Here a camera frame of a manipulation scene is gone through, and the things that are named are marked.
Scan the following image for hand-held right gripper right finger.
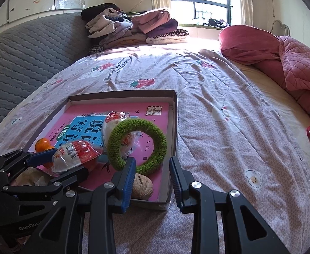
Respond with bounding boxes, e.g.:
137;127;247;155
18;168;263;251
169;156;290;254

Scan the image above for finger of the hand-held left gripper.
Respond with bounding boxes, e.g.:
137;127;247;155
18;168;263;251
0;148;58;176
2;165;90;202

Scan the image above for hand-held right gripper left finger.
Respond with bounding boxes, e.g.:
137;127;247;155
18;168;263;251
22;157;137;254

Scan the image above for walnut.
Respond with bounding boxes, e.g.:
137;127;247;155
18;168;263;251
131;173;154;199

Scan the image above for red and white snack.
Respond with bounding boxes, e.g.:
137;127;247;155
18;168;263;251
51;141;104;173

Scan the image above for shallow cardboard box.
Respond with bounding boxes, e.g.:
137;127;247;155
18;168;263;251
20;89;178;211

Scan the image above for green knitted ring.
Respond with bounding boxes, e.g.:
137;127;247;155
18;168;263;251
107;118;168;175

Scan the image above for printed pink blanket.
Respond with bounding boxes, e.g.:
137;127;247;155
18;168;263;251
0;44;310;254

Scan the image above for white wrapped snack packet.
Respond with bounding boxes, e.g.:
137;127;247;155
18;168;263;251
102;111;141;162

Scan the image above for grey quilted headboard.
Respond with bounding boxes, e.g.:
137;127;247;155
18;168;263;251
0;12;92;117

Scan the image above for pile of folded clothes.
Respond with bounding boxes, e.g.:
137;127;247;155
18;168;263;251
81;3;190;55

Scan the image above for red pillow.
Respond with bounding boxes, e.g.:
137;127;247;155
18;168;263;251
218;25;284;66

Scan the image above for dark clothes on windowsill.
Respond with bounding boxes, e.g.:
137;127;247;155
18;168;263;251
208;18;228;28

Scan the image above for red quilted blanket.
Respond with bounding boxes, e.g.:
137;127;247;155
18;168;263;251
277;36;310;127

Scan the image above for beige drawstring bag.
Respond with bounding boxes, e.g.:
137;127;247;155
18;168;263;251
10;166;55;188

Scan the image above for window with dark frame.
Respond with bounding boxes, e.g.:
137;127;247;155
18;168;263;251
168;0;233;27

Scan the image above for white cable loop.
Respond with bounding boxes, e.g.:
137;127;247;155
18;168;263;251
271;19;290;36

